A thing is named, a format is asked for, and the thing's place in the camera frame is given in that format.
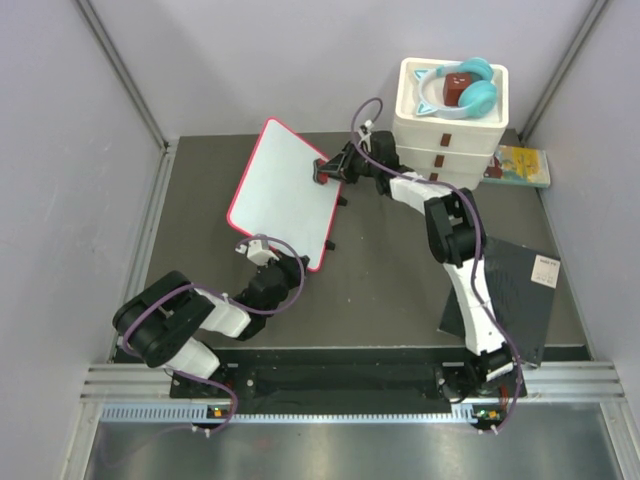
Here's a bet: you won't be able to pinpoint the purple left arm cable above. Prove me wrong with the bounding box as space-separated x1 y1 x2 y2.
97 234 306 469

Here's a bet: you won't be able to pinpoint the red bone-shaped eraser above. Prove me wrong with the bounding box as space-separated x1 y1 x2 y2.
312 158 329 185

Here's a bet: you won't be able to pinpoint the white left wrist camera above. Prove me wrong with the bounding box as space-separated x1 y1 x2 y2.
235 239 279 266

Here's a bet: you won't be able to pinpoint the dark red cube toy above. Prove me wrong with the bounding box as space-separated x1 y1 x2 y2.
443 72 473 107

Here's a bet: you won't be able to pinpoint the teal cat-ear headphones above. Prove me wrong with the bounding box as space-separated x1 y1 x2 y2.
414 57 498 120

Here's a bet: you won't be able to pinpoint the colourful picture book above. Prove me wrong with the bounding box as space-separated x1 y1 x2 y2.
483 145 551 188

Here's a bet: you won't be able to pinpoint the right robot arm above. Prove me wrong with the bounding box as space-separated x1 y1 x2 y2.
313 130 522 396

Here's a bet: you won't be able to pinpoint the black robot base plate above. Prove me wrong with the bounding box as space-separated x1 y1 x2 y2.
168 363 529 401

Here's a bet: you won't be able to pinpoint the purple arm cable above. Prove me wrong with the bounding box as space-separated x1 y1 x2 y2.
97 234 306 469
349 98 526 435

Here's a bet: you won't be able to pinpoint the grey slotted cable duct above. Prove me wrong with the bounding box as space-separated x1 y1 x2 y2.
99 402 505 425

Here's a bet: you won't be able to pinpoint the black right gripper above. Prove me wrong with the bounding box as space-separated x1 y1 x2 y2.
317 144 379 188

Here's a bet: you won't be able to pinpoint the pink framed whiteboard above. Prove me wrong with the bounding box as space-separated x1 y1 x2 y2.
226 117 341 272

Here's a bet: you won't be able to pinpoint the white three-drawer storage box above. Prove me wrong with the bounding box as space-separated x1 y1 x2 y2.
392 57 509 190

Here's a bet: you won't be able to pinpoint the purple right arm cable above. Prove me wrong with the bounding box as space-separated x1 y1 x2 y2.
349 98 526 435

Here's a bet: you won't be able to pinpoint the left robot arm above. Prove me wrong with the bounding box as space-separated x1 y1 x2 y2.
112 252 309 397

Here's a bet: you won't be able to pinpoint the dark grey notebook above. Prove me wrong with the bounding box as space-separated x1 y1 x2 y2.
437 237 562 370

